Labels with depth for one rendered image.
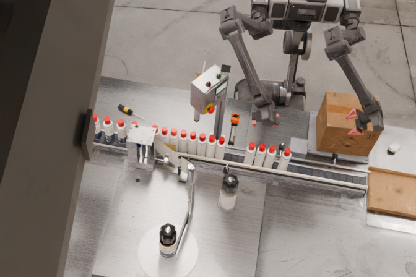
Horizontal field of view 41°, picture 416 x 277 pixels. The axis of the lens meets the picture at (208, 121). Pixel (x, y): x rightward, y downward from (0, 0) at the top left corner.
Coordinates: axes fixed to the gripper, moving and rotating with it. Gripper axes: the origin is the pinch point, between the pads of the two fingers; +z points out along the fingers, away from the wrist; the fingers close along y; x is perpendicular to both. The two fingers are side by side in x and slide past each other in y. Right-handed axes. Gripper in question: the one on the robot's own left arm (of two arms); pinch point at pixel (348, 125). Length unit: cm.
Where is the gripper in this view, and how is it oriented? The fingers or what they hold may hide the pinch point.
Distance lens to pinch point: 309.3
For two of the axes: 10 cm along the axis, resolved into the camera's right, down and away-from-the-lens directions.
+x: 7.4, 3.8, 5.6
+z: -6.7, 3.9, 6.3
